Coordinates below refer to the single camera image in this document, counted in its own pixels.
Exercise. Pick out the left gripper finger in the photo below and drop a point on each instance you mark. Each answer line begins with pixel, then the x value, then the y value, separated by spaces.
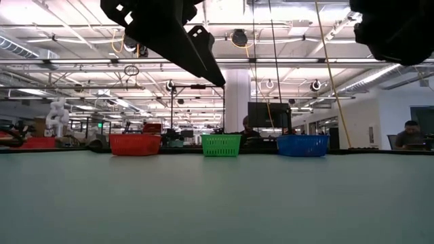
pixel 207 54
pixel 159 30

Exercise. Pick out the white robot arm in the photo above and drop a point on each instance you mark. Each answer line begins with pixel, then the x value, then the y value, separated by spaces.
pixel 57 117

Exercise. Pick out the black monitor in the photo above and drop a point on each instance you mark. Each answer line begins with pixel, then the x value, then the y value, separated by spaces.
pixel 268 115

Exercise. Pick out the red toolbox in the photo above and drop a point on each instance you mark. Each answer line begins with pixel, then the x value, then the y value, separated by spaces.
pixel 152 128

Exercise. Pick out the green plastic basket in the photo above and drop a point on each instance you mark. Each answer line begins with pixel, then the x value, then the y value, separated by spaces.
pixel 221 145

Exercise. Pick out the teal box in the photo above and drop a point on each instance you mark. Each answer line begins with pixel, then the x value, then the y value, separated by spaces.
pixel 175 143

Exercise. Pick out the seated person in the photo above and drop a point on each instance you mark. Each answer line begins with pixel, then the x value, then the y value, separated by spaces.
pixel 408 137

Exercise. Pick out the grey office chair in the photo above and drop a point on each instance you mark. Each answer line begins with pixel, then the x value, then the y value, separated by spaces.
pixel 392 142

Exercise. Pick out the red plastic basket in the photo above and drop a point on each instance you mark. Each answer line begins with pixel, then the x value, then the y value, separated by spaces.
pixel 135 145

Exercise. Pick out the dark laptop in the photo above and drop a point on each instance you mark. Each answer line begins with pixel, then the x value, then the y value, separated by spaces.
pixel 417 146

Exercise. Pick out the blue plastic basket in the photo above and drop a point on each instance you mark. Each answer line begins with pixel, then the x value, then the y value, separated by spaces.
pixel 303 145

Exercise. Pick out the red crate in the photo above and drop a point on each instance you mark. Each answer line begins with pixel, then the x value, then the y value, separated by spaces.
pixel 40 143

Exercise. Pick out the silver ventilation duct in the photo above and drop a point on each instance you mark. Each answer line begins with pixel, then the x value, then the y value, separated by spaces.
pixel 17 49
pixel 373 79

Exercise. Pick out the black table frame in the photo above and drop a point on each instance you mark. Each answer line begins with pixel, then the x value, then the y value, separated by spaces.
pixel 190 150

